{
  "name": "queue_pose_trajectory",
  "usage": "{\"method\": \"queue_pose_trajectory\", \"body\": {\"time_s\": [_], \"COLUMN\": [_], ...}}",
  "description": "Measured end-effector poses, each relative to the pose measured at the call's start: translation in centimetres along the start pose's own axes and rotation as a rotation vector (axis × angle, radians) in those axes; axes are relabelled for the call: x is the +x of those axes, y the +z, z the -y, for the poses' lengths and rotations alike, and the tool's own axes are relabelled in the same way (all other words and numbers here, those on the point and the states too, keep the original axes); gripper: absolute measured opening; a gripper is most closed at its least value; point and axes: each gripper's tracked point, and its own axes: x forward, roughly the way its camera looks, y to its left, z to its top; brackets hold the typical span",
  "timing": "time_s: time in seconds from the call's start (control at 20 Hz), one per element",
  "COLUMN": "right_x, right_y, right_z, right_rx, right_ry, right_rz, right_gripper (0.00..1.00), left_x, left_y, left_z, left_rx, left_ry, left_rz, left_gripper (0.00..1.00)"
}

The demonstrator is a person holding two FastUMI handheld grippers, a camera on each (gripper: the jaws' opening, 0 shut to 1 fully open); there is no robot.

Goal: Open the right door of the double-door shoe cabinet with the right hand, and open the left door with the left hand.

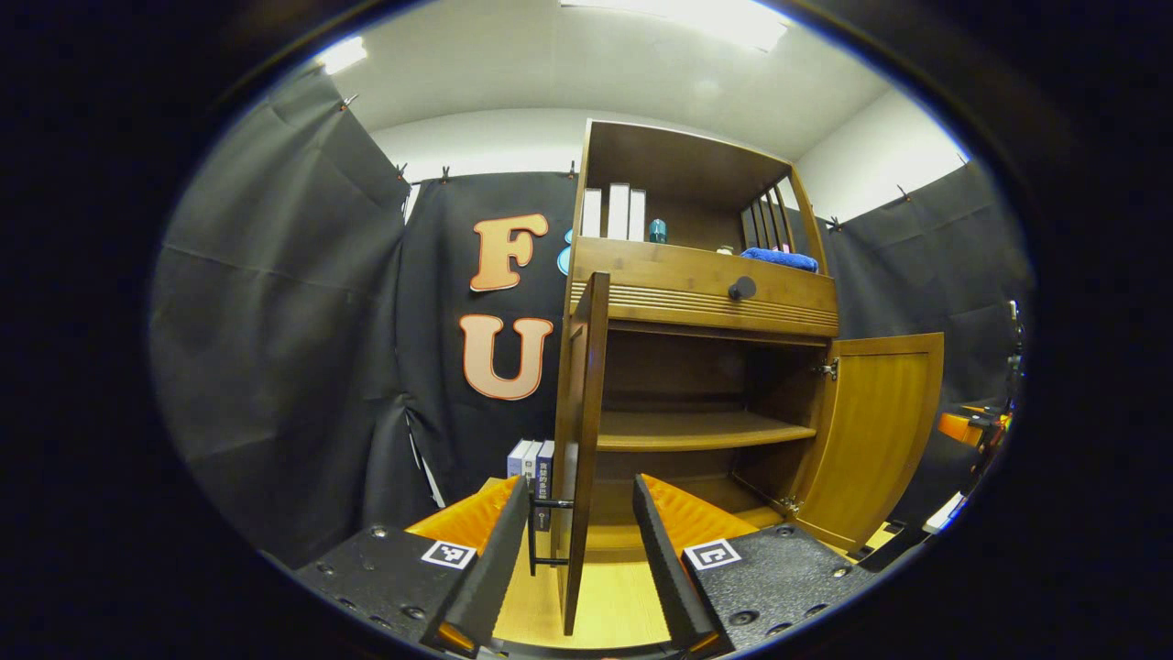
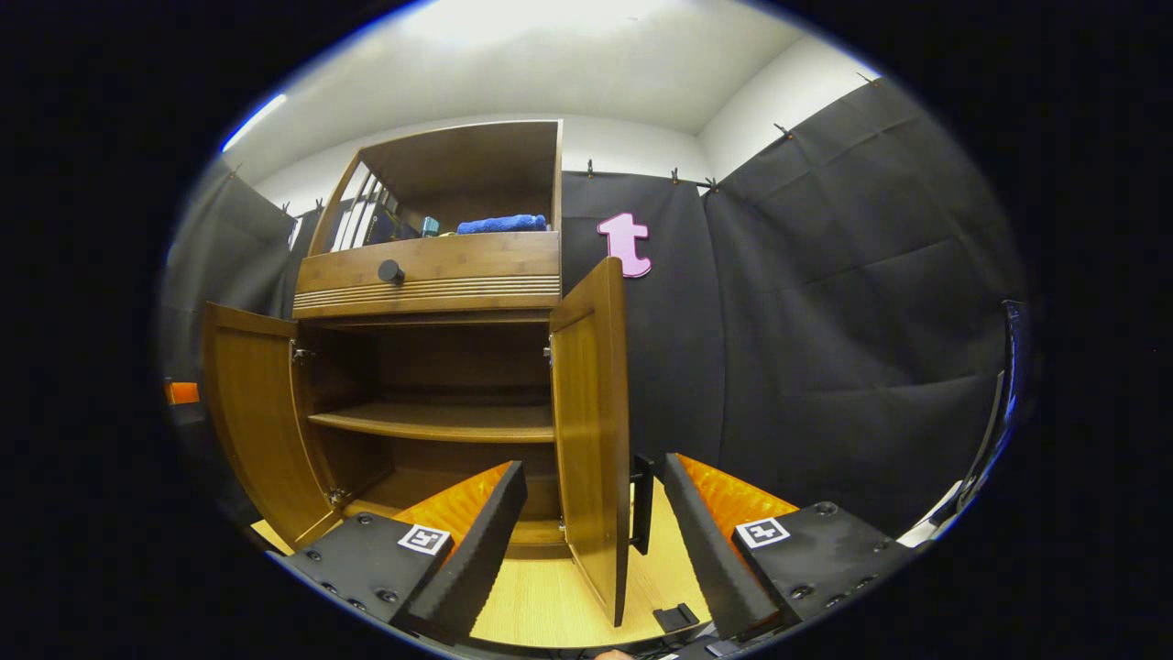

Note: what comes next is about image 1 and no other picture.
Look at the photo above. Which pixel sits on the black backdrop cloth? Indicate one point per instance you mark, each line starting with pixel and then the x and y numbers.
pixel 275 321

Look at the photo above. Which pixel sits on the white flat object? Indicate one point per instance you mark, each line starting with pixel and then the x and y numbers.
pixel 944 513

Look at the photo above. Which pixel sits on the dark blue paperback book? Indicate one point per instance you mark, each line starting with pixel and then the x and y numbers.
pixel 545 472

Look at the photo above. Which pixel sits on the wooden double-door shoe cabinet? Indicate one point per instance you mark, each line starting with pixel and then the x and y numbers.
pixel 678 284

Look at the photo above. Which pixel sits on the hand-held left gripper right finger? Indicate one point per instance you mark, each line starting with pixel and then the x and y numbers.
pixel 664 577

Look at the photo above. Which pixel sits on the small ceiling light panel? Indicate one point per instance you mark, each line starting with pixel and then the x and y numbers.
pixel 342 55

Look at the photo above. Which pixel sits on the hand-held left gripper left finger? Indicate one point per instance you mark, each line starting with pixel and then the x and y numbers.
pixel 495 577

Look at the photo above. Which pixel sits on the teal small bottle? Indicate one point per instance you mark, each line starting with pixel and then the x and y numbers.
pixel 658 232

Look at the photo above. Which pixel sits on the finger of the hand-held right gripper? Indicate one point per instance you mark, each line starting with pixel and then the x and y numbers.
pixel 960 429

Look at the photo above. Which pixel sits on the black round drawer knob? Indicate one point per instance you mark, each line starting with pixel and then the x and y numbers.
pixel 742 289

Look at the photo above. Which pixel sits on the blue folded towel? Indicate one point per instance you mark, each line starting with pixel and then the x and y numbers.
pixel 779 259

